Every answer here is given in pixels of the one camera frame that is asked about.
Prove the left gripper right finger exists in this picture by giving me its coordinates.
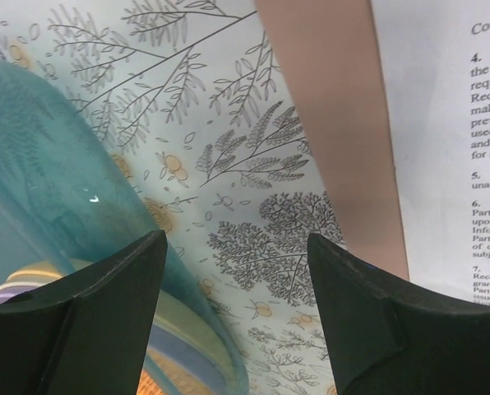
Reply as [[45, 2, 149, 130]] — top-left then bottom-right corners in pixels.
[[307, 234, 490, 395]]

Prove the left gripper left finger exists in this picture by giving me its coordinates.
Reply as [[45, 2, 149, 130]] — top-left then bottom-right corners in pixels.
[[0, 230, 168, 394]]

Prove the printed paper sheet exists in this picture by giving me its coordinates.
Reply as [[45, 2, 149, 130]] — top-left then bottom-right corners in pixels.
[[372, 0, 490, 305]]

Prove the pink file folder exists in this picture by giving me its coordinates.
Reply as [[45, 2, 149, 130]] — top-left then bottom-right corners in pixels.
[[256, 1, 409, 278]]

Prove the teal plastic tray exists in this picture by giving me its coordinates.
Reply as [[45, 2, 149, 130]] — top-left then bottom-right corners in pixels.
[[0, 60, 249, 394]]

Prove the floral tablecloth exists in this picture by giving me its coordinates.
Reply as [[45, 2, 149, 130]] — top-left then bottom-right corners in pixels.
[[0, 1, 343, 394]]

